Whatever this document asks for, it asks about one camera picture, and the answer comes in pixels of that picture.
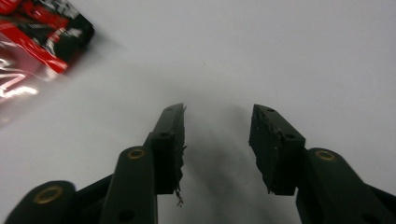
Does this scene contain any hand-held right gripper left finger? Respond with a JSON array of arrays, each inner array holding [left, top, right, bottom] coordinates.
[[100, 103, 188, 224]]

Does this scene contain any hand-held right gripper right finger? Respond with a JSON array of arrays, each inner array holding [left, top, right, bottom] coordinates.
[[248, 104, 396, 224]]

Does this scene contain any red and black snack packet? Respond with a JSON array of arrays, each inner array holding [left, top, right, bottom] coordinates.
[[0, 0, 95, 106]]

